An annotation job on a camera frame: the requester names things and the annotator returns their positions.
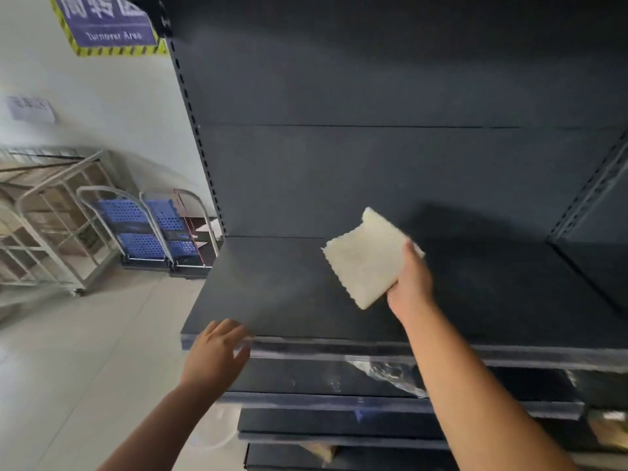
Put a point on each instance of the person's right hand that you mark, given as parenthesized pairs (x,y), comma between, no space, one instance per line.
(412,289)

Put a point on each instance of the person's left hand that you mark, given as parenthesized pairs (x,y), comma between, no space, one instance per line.
(213,362)

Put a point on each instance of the person's right thumb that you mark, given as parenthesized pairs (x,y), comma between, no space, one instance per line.
(411,254)

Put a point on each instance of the person's left thumb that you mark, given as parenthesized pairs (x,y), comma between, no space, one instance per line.
(243,359)

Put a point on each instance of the white cleaning cloth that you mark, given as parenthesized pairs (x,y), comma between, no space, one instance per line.
(365,259)

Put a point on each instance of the person's right forearm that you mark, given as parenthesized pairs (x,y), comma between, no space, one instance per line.
(471,387)

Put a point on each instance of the person's left forearm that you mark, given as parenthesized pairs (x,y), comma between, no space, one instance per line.
(162,431)

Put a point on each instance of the white plastic bag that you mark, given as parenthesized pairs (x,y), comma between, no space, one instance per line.
(216,429)

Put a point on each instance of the dark metal shelving unit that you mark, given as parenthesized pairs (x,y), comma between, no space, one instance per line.
(343,166)
(601,230)

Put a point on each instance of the brown cardboard piece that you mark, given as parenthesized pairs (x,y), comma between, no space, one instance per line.
(319,451)

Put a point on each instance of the clear plastic wrapping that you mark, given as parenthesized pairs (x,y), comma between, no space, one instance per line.
(387,375)

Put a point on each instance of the red folded platform trolley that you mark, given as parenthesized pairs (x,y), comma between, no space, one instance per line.
(194,223)

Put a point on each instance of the blue folded platform trolley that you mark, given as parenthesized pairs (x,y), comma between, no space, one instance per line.
(171,230)
(127,225)

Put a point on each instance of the silver metal roll cage cart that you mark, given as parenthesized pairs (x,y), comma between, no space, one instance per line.
(54,220)

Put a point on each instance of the pale yellow packet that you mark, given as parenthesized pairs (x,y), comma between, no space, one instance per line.
(608,429)

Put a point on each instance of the blue sign with striped border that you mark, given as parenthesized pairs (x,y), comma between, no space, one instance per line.
(110,24)

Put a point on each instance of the white paper wall notice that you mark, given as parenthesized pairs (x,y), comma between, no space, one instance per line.
(30,110)

